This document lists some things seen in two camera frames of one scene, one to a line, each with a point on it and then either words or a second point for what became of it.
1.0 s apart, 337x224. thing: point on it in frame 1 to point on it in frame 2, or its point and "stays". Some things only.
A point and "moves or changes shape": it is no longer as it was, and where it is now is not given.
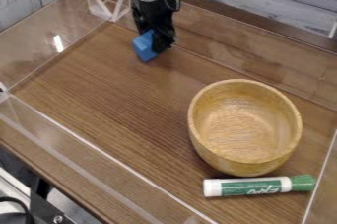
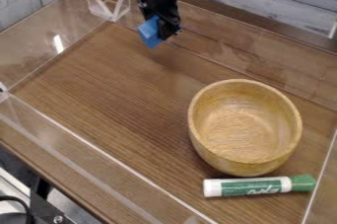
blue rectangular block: (144, 47) moves or changes shape
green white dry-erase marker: (239, 186) stays
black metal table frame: (42, 211) stays
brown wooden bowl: (245, 126) stays
